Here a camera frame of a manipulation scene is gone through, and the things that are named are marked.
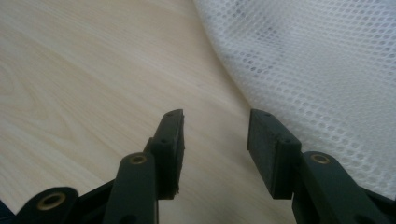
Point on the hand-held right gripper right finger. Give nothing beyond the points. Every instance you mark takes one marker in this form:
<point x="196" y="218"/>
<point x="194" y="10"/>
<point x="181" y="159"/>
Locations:
<point x="274" y="155"/>

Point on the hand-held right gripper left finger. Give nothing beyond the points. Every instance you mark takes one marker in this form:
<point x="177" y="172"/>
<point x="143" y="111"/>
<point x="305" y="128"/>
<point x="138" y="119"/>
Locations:
<point x="137" y="186"/>

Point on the white mesh bag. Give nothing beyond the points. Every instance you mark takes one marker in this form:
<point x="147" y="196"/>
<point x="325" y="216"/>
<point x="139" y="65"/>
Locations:
<point x="311" y="62"/>

